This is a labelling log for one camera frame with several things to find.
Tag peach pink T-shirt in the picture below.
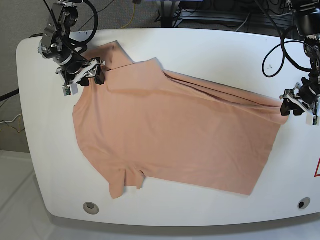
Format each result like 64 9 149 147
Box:
73 42 287 199

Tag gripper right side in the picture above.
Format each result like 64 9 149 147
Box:
58 58 105 87

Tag red warning triangle sticker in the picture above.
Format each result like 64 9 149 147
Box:
314 159 320 177

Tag yellow floor cable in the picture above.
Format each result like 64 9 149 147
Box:
121 0 137 30

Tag aluminium frame rail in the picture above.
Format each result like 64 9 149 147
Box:
174 12 301 40

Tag black metal table leg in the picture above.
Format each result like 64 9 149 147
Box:
157 0 176 28

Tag white floor cable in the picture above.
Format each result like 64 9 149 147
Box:
0 113 23 126

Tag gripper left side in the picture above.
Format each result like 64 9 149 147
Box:
280 77 320 116

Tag left table cable grommet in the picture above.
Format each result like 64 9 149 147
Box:
83 202 100 215

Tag table cable grommet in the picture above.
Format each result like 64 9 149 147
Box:
297 197 311 210
83 202 100 215

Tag black looping arm cable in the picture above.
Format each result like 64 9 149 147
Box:
254 0 312 79

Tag right table cable grommet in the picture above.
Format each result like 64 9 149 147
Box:
297 197 311 210

